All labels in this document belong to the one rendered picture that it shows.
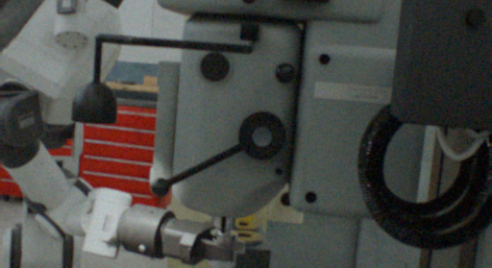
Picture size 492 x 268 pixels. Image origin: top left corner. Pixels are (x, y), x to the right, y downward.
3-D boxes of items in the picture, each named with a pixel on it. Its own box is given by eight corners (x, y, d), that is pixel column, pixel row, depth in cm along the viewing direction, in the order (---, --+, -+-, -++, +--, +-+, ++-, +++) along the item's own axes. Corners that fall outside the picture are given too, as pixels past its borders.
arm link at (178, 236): (192, 227, 110) (129, 212, 114) (187, 282, 111) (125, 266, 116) (222, 211, 121) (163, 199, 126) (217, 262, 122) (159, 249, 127)
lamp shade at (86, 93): (66, 117, 107) (68, 79, 107) (110, 118, 110) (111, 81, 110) (77, 124, 101) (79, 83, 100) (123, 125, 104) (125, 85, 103)
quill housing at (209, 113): (162, 218, 104) (178, 10, 100) (181, 190, 125) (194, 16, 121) (285, 231, 103) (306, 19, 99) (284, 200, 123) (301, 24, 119)
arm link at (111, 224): (142, 202, 118) (87, 190, 122) (126, 261, 115) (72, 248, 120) (167, 212, 128) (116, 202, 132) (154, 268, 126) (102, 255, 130)
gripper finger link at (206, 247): (233, 264, 112) (199, 256, 114) (234, 246, 111) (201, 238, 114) (229, 266, 110) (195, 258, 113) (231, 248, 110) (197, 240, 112)
